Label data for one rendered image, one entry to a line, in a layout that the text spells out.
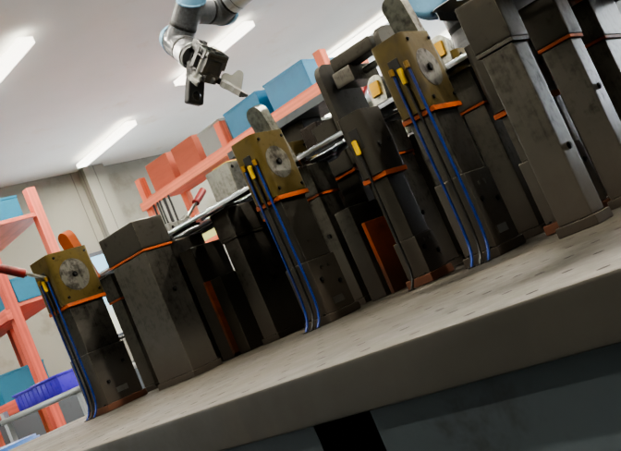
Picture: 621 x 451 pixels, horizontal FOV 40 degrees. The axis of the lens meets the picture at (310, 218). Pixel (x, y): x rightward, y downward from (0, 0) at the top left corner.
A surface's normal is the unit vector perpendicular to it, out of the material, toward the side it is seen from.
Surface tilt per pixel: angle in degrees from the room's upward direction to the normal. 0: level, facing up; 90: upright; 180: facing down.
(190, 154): 90
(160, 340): 90
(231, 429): 90
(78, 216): 90
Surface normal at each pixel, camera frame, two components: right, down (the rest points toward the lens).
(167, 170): -0.61, 0.19
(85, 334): 0.70, -0.37
